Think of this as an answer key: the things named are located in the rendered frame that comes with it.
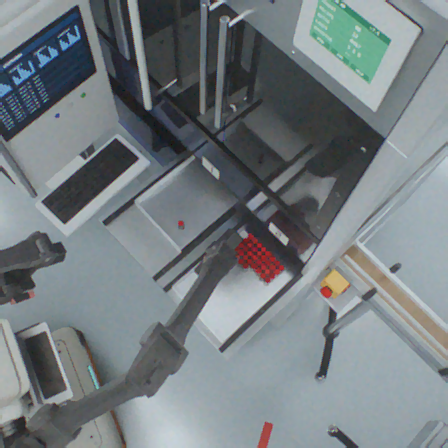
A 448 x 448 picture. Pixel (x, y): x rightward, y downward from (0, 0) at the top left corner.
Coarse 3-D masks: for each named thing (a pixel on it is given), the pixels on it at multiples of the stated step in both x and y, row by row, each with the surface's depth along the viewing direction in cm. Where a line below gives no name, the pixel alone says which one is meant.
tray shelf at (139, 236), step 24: (168, 168) 197; (120, 216) 189; (144, 216) 190; (240, 216) 192; (120, 240) 186; (144, 240) 186; (168, 240) 187; (264, 240) 188; (144, 264) 183; (288, 264) 186; (240, 336) 175
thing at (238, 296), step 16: (192, 272) 182; (240, 272) 183; (176, 288) 178; (224, 288) 181; (240, 288) 181; (256, 288) 181; (272, 288) 182; (208, 304) 179; (224, 304) 179; (240, 304) 179; (256, 304) 179; (208, 320) 176; (224, 320) 177; (240, 320) 177; (224, 336) 175
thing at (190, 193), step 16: (192, 160) 199; (176, 176) 196; (192, 176) 196; (208, 176) 197; (144, 192) 189; (160, 192) 193; (176, 192) 194; (192, 192) 194; (208, 192) 194; (224, 192) 195; (144, 208) 190; (160, 208) 191; (176, 208) 191; (192, 208) 192; (208, 208) 192; (224, 208) 192; (160, 224) 189; (176, 224) 189; (192, 224) 189; (208, 224) 188; (176, 240) 187; (192, 240) 184
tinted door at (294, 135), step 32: (256, 32) 110; (256, 64) 118; (288, 64) 109; (256, 96) 128; (288, 96) 117; (320, 96) 107; (256, 128) 139; (288, 128) 126; (320, 128) 115; (352, 128) 106; (256, 160) 152; (288, 160) 137; (320, 160) 124; (288, 192) 150; (320, 192) 135
